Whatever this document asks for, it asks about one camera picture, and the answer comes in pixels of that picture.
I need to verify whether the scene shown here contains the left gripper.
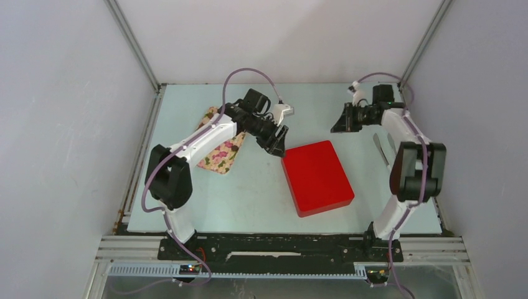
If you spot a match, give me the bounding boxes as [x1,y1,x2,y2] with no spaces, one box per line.
[247,115,288,158]

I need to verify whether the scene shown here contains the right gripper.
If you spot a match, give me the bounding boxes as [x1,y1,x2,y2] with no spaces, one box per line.
[331,102,378,133]

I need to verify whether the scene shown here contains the metal tongs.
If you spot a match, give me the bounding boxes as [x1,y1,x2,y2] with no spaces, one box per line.
[372,133,397,170]

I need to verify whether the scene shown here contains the red box lid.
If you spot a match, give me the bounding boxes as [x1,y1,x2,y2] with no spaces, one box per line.
[281,140,355,217]

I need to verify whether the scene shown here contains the floral tray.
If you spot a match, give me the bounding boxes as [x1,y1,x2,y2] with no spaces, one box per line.
[197,132,247,174]

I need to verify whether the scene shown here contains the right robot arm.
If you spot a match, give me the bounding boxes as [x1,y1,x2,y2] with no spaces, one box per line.
[331,82,446,260]

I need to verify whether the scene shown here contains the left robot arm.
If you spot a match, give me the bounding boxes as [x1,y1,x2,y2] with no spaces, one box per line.
[141,88,294,260]

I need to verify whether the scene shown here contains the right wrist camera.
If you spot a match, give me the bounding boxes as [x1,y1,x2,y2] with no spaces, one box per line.
[347,81,366,106]

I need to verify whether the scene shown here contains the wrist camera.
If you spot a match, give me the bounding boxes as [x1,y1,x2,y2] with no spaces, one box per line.
[271,103,295,126]
[347,81,366,106]

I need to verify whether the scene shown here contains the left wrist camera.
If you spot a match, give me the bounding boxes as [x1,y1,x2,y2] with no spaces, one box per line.
[271,103,295,126]

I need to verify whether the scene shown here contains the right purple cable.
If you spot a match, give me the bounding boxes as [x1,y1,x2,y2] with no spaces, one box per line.
[351,72,430,299]

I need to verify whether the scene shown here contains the purple cable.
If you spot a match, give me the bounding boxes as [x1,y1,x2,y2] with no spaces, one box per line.
[109,67,285,296]
[351,72,430,299]

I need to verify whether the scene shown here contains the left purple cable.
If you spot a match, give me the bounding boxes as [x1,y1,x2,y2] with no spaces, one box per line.
[109,67,285,296]

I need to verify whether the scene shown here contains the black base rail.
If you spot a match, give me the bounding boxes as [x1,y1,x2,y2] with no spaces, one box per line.
[157,232,403,275]

